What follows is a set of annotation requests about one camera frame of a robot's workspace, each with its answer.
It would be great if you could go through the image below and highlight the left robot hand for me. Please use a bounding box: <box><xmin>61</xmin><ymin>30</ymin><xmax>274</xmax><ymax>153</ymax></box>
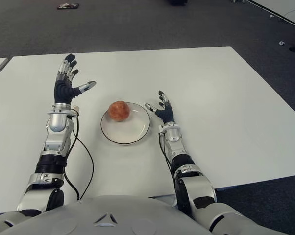
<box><xmin>53</xmin><ymin>53</ymin><xmax>97</xmax><ymax>105</ymax></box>

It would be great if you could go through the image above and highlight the silver robot torso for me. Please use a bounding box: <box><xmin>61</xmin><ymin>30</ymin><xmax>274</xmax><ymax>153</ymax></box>
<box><xmin>5</xmin><ymin>194</ymin><xmax>212</xmax><ymax>235</ymax></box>

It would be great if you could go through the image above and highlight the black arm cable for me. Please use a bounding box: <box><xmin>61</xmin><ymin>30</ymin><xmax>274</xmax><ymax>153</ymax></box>
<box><xmin>158</xmin><ymin>133</ymin><xmax>175</xmax><ymax>206</ymax></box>
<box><xmin>64</xmin><ymin>114</ymin><xmax>94</xmax><ymax>200</ymax></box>

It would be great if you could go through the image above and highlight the white plate with black rim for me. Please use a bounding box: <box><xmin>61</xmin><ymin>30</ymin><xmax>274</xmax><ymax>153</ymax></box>
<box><xmin>100</xmin><ymin>102</ymin><xmax>152</xmax><ymax>146</ymax></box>

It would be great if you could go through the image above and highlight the dark object on floor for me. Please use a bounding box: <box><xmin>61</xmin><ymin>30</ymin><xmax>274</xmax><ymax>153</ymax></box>
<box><xmin>57</xmin><ymin>3</ymin><xmax>79</xmax><ymax>10</ymax></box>

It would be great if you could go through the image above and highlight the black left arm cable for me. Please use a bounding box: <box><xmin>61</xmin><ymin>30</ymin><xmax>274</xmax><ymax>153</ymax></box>
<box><xmin>64</xmin><ymin>114</ymin><xmax>94</xmax><ymax>200</ymax></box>

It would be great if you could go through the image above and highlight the white table with cable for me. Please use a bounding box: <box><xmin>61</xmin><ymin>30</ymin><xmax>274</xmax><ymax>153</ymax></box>
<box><xmin>245</xmin><ymin>0</ymin><xmax>295</xmax><ymax>31</ymax></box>

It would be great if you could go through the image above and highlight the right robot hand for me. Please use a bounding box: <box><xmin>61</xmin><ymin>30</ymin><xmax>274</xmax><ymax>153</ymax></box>
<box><xmin>144</xmin><ymin>90</ymin><xmax>176</xmax><ymax>125</ymax></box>

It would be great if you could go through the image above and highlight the red apple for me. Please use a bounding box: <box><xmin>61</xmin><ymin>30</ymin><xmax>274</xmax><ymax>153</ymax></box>
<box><xmin>108</xmin><ymin>100</ymin><xmax>130</xmax><ymax>122</ymax></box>

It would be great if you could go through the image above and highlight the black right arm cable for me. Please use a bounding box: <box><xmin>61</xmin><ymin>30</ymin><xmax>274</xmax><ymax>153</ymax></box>
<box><xmin>158</xmin><ymin>133</ymin><xmax>175</xmax><ymax>206</ymax></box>

